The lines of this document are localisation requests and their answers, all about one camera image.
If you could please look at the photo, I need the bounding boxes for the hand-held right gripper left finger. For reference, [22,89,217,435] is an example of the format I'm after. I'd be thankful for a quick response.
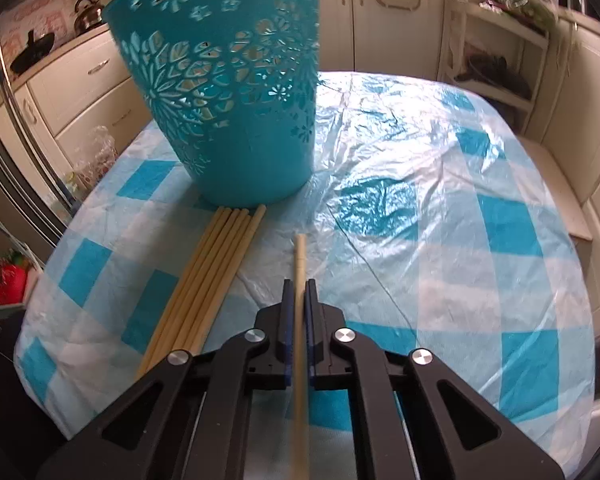
[36,279,295,480]

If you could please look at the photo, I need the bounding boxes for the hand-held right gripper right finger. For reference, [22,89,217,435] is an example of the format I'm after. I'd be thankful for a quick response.
[304,278,565,480]

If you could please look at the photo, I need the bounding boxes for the wooden chopstick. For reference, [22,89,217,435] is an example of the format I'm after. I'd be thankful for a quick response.
[179,208,251,353]
[150,207,234,367]
[166,207,242,358]
[192,204,267,355]
[135,206,226,381]
[291,233,308,480]

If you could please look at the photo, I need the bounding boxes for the teal perforated plastic basket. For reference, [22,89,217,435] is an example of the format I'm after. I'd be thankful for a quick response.
[102,0,323,208]

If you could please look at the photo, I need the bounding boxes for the blue checked plastic tablecloth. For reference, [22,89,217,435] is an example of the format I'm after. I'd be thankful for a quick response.
[14,71,597,463]

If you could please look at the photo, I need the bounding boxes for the clear floral plastic bag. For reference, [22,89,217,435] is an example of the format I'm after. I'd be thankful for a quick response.
[72,125,118,193]

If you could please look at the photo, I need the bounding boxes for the wooden board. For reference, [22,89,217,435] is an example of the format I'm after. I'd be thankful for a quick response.
[517,135,593,242]

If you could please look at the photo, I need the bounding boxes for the red strawberry toy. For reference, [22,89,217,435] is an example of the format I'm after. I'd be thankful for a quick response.
[0,255,33,306]

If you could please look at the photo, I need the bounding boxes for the cream base cabinets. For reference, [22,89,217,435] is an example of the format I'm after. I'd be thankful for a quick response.
[320,0,451,81]

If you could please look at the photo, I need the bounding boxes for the cream drawer cabinet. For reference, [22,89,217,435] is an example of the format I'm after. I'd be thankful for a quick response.
[10,25,153,196]

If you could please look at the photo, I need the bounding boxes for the black pan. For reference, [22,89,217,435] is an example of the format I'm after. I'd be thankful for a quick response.
[455,55,531,98]

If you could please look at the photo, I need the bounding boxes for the grey refrigerator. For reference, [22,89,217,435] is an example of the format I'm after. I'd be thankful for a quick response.
[0,40,76,261]

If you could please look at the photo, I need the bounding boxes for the cream corner drawer cabinets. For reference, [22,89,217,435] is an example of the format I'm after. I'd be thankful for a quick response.
[525,10,600,341]

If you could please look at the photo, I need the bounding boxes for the white shelf rack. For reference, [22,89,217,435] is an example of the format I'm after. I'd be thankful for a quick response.
[442,0,551,136]

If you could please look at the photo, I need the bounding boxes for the steel kettle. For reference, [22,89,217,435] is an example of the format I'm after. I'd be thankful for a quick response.
[74,0,106,32]

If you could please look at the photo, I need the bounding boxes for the black wok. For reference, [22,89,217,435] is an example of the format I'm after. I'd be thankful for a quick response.
[9,30,56,75]

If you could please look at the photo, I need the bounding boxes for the pink wall stickers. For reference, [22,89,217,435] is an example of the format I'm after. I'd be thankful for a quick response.
[0,0,98,46]

